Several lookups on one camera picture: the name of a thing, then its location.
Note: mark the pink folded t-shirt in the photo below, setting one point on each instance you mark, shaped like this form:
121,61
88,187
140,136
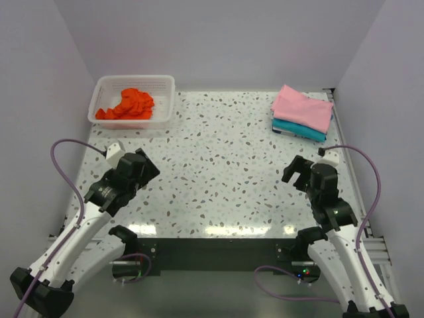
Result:
295,107

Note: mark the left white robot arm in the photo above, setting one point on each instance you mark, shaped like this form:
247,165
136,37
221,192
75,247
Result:
44,286

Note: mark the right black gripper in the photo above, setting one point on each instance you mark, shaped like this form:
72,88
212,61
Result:
300,165

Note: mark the white patterned folded t-shirt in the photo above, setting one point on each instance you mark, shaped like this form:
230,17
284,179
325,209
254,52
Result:
285,132

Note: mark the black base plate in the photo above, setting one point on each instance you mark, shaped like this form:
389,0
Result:
213,255

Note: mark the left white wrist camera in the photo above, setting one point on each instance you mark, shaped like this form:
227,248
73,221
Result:
114,152

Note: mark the white plastic basket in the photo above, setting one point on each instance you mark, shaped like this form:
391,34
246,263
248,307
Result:
107,94

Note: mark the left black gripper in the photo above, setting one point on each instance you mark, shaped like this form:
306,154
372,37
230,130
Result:
149,172

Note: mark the teal folded t-shirt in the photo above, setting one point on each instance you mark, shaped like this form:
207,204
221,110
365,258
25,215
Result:
299,130

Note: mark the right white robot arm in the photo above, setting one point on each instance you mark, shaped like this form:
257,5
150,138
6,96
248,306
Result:
335,244

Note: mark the orange t-shirt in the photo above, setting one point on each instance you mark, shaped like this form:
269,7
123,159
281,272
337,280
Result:
134,105

